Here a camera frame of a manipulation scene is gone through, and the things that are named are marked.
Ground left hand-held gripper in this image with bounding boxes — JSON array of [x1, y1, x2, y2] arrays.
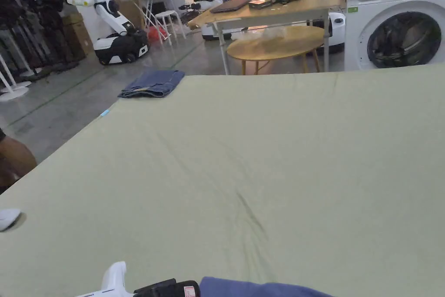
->
[[74, 260, 202, 297]]

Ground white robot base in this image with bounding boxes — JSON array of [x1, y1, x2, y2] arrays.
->
[[328, 11, 347, 56]]

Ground dark blue garment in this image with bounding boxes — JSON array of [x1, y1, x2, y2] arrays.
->
[[199, 276, 335, 297]]

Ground bed with pale green sheet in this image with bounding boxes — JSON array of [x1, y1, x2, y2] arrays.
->
[[0, 63, 445, 297]]

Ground white hand controller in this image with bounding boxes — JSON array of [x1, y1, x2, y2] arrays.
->
[[0, 208, 22, 232]]

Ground folded blue jeans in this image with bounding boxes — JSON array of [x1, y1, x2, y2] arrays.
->
[[117, 69, 186, 99]]

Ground red bag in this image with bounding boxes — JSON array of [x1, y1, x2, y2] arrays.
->
[[147, 26, 166, 43]]

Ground round wooden table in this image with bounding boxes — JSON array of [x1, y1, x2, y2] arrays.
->
[[226, 25, 326, 76]]

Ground white floor stand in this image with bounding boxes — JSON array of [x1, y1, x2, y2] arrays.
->
[[0, 56, 33, 103]]

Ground white round stool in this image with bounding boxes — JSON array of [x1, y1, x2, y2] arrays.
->
[[154, 10, 187, 47]]

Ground brown cardboard carton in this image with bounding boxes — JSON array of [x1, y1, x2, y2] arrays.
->
[[62, 13, 92, 62]]

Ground white humanoid robot, wheeled base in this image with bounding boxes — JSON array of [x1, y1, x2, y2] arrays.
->
[[67, 0, 151, 67]]

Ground rectangular wooden table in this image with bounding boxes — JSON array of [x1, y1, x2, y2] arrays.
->
[[187, 0, 348, 76]]

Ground rack of dark equipment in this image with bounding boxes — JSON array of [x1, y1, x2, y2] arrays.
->
[[0, 0, 81, 76]]

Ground white front-loading washing machine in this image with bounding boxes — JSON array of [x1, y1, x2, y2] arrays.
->
[[344, 0, 445, 71]]

